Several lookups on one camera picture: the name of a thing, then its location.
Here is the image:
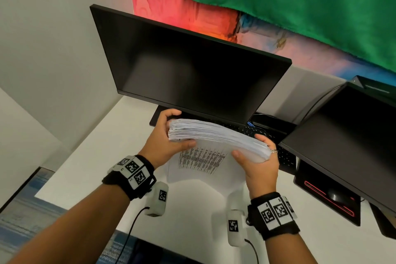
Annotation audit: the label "black wristband with markers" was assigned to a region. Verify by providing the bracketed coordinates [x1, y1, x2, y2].
[247, 192, 301, 241]
[102, 155, 157, 201]

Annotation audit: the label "black flat device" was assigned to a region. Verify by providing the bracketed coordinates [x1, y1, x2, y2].
[370, 203, 396, 240]

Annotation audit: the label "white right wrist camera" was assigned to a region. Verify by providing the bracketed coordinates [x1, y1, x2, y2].
[227, 210, 249, 248]

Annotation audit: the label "grey desk divider panel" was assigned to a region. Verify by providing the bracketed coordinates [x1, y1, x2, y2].
[257, 66, 347, 126]

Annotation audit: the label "black computer mouse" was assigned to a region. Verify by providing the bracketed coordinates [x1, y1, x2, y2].
[328, 189, 348, 203]

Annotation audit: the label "black computer monitor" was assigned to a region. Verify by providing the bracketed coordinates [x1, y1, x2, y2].
[90, 4, 292, 127]
[278, 82, 396, 215]

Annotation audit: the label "person's right hand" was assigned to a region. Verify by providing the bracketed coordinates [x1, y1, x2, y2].
[231, 134, 280, 200]

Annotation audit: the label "dark grey box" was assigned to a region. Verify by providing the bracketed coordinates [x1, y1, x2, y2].
[351, 75, 396, 97]

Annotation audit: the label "black left wristband with markers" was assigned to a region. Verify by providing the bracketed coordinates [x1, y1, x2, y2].
[102, 155, 157, 201]

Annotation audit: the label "stack of white printed papers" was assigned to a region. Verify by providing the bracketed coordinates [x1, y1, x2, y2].
[167, 118, 272, 196]

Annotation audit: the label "person's right forearm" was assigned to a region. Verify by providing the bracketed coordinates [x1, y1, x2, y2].
[264, 231, 318, 264]

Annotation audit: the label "black mouse pad red trim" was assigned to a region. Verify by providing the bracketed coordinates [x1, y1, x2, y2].
[293, 160, 362, 226]

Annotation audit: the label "black red-striped monitor base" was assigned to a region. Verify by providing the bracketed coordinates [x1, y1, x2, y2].
[149, 105, 174, 127]

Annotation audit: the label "black left camera cable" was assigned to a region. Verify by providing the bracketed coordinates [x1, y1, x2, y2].
[115, 206, 151, 264]

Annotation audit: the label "black camera cable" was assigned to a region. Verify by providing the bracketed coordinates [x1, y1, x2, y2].
[115, 206, 151, 264]
[244, 238, 259, 264]

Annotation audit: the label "black keyboard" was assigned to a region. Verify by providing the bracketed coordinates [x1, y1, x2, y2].
[216, 120, 297, 176]

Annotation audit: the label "person's dark trousers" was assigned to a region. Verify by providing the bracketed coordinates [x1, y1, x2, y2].
[117, 237, 202, 264]

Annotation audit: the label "white table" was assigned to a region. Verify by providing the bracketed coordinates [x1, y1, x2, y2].
[35, 95, 396, 264]

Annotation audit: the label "person's left forearm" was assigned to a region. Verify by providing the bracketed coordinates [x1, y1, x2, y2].
[6, 181, 130, 264]

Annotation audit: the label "person's left hand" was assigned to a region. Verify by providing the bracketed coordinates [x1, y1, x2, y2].
[138, 109, 197, 170]

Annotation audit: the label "black right wristband with markers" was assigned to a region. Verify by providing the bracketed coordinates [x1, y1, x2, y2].
[247, 192, 301, 241]

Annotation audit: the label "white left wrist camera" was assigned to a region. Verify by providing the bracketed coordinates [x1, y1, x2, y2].
[144, 181, 170, 217]

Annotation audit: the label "black right camera cable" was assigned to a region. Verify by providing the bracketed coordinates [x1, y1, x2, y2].
[244, 238, 259, 264]

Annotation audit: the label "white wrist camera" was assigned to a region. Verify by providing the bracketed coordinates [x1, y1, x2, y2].
[144, 181, 170, 217]
[227, 210, 249, 248]

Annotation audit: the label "glossy black box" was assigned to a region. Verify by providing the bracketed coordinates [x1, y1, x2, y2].
[250, 113, 297, 137]

